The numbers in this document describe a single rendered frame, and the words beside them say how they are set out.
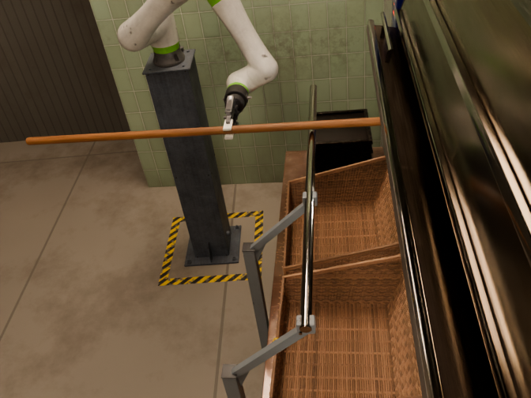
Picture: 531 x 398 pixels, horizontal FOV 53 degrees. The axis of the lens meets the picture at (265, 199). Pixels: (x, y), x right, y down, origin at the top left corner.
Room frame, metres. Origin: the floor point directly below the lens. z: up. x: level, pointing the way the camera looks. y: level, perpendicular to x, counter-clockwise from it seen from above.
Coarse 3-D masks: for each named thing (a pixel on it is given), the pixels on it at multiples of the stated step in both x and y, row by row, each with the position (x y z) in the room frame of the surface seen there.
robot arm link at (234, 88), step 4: (232, 84) 1.96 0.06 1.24; (236, 84) 1.96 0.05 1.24; (228, 88) 1.95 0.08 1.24; (232, 88) 1.93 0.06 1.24; (236, 88) 1.92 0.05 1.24; (240, 88) 1.93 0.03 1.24; (244, 88) 1.95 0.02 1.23; (228, 92) 1.91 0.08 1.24; (232, 92) 1.91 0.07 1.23; (236, 92) 1.91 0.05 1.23; (240, 92) 1.91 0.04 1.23; (244, 92) 1.92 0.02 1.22; (224, 96) 1.92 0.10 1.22; (244, 96) 1.90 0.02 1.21; (248, 96) 1.92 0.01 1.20; (224, 100) 1.92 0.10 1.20; (244, 100) 1.90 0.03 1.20; (244, 104) 1.90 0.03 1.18
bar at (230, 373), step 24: (312, 96) 1.90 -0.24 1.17; (312, 120) 1.72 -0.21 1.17; (312, 144) 1.56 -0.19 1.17; (312, 168) 1.42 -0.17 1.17; (312, 192) 1.30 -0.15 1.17; (288, 216) 1.30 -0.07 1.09; (312, 216) 1.19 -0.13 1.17; (264, 240) 1.31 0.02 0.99; (312, 240) 1.09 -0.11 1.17; (312, 264) 1.00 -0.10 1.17; (312, 288) 0.92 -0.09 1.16; (264, 312) 1.31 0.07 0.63; (264, 336) 1.31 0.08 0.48; (288, 336) 0.82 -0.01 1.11; (264, 360) 0.83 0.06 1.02; (240, 384) 0.85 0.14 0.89
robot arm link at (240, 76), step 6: (246, 66) 2.04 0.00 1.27; (234, 72) 2.06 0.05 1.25; (240, 72) 2.03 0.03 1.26; (246, 72) 2.01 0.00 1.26; (228, 78) 2.04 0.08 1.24; (234, 78) 2.01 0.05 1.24; (240, 78) 2.00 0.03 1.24; (246, 78) 2.00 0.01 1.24; (228, 84) 1.99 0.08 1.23; (240, 84) 1.96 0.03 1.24; (246, 84) 1.98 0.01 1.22; (252, 84) 1.99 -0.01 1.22; (252, 90) 2.00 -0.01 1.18
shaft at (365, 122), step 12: (324, 120) 1.65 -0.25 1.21; (336, 120) 1.63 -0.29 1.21; (348, 120) 1.62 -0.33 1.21; (360, 120) 1.61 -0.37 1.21; (372, 120) 1.60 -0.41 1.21; (120, 132) 1.78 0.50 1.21; (132, 132) 1.76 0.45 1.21; (144, 132) 1.75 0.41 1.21; (156, 132) 1.74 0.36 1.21; (168, 132) 1.73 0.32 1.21; (180, 132) 1.72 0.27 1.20; (192, 132) 1.71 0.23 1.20; (204, 132) 1.70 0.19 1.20; (216, 132) 1.70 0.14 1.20; (228, 132) 1.69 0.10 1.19; (240, 132) 1.68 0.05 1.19; (252, 132) 1.67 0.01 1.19; (36, 144) 1.82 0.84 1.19
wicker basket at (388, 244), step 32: (384, 160) 1.88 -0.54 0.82; (288, 192) 1.87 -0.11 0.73; (352, 192) 1.90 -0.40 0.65; (384, 192) 1.80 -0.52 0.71; (320, 224) 1.79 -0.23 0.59; (352, 224) 1.76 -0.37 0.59; (384, 224) 1.67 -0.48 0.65; (288, 256) 1.58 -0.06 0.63; (320, 256) 1.60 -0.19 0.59; (352, 256) 1.38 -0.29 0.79; (384, 256) 1.36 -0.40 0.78; (384, 288) 1.36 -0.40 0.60
